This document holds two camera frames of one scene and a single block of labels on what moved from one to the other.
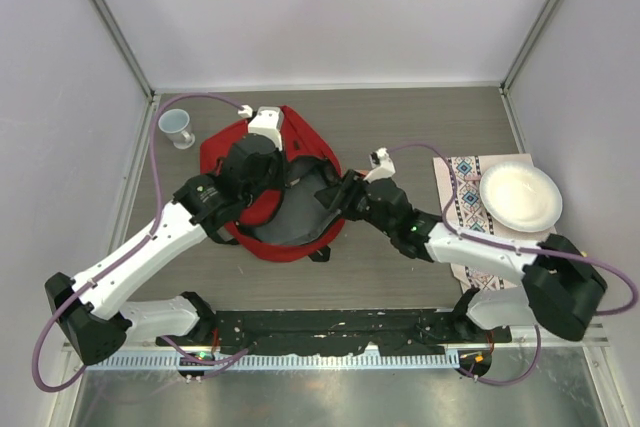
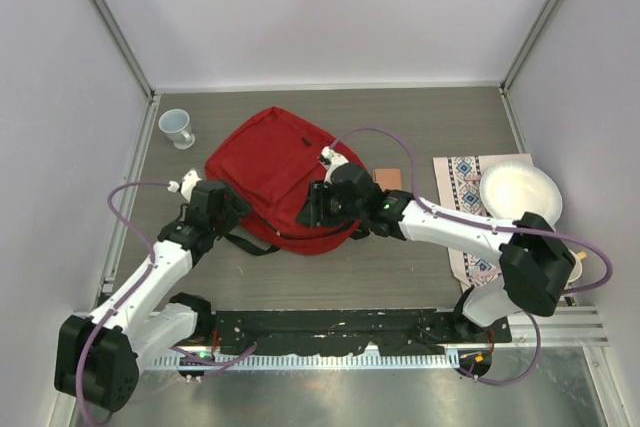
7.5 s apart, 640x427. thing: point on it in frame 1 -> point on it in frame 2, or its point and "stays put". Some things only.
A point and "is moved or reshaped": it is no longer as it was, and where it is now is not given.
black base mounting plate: [386, 332] stays put
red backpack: [291, 223] is moved or reshaped
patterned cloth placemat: [458, 182] stays put
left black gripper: [279, 158] -> [237, 208]
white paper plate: [520, 196] stays put
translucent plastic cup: [173, 123] stays put
